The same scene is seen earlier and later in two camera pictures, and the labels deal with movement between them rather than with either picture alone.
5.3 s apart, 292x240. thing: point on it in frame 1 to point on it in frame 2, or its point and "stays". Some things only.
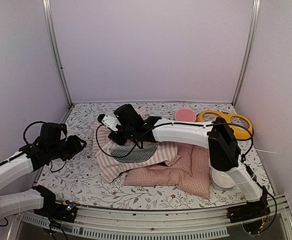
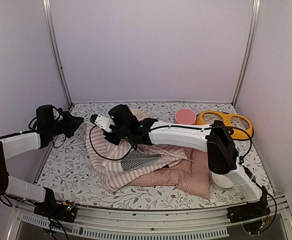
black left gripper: [76, 146] to [74, 122]
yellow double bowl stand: [246, 134] stays
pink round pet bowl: [185, 115] stays
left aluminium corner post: [47, 10] stays
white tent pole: [267, 151] to [197, 162]
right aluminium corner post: [248, 51] stays
